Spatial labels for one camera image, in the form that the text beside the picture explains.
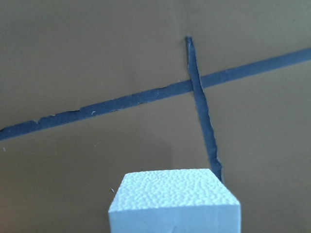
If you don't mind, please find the light blue block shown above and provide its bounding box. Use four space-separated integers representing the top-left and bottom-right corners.
108 168 242 233

